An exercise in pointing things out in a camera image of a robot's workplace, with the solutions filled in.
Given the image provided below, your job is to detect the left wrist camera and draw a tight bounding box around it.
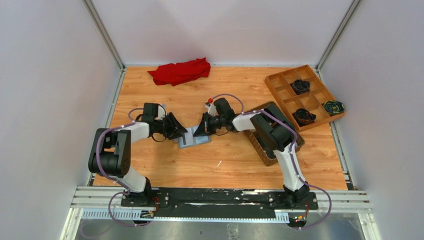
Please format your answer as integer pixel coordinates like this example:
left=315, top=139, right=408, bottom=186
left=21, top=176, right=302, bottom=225
left=156, top=104, right=167, bottom=120

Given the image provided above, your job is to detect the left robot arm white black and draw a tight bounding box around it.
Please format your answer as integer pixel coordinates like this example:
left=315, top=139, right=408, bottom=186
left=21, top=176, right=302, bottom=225
left=88, top=102, right=187, bottom=206

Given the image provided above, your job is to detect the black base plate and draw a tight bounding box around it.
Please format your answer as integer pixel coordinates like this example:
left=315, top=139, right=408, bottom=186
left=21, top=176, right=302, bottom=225
left=120, top=187, right=319, bottom=219

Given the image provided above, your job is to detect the blue yellow rolled tie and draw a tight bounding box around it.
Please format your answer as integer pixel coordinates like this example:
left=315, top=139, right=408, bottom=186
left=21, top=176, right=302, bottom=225
left=322, top=100, right=345, bottom=117

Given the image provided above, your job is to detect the black rolled belt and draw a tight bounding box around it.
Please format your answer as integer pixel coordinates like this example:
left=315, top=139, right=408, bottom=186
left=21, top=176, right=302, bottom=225
left=290, top=79, right=311, bottom=95

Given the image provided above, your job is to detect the dark brown rolled belt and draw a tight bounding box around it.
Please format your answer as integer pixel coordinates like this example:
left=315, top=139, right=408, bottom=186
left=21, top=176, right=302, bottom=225
left=292, top=108, right=317, bottom=127

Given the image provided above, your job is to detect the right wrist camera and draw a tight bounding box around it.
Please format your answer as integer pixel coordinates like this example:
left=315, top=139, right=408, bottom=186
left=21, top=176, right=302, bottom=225
left=205, top=98, right=217, bottom=116

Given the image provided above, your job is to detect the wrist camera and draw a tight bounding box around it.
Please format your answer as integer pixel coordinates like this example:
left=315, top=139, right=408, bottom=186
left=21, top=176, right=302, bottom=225
left=205, top=98, right=217, bottom=116
left=156, top=104, right=167, bottom=120

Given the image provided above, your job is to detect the woven wicker basket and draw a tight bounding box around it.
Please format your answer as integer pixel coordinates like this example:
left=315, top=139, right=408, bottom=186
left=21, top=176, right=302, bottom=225
left=243, top=101, right=305, bottom=167

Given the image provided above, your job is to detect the aluminium frame rail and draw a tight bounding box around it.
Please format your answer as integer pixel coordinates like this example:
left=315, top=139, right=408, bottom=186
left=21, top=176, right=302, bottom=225
left=71, top=186, right=372, bottom=223

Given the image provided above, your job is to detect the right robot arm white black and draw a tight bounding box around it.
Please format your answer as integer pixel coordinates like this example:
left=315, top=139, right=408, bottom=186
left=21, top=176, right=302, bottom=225
left=193, top=97, right=310, bottom=208

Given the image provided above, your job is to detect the red cloth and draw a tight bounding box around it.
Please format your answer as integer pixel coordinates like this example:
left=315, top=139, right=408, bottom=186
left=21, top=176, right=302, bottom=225
left=148, top=57, right=211, bottom=87

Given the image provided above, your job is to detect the wooden compartment tray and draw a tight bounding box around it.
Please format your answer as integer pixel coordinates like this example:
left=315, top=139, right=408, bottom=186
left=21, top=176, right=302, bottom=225
left=264, top=65, right=346, bottom=132

